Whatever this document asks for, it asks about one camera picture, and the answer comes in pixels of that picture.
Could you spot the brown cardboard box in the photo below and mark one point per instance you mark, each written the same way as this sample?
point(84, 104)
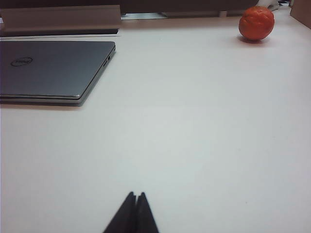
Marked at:
point(301, 11)

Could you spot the grey Dell laptop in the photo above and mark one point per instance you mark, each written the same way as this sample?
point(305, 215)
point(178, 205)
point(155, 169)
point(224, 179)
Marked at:
point(56, 70)

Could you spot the white framed black glossy tray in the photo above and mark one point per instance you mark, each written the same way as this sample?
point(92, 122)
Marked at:
point(73, 31)

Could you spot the orange round fruit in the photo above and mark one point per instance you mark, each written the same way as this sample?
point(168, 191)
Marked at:
point(256, 23)

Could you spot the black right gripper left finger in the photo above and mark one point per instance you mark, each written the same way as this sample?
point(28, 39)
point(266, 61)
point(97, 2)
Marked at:
point(124, 218)

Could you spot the white background object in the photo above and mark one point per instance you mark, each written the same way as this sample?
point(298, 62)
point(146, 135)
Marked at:
point(269, 3)

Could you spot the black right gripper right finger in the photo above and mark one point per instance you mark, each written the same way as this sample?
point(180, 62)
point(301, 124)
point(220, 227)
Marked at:
point(145, 218)

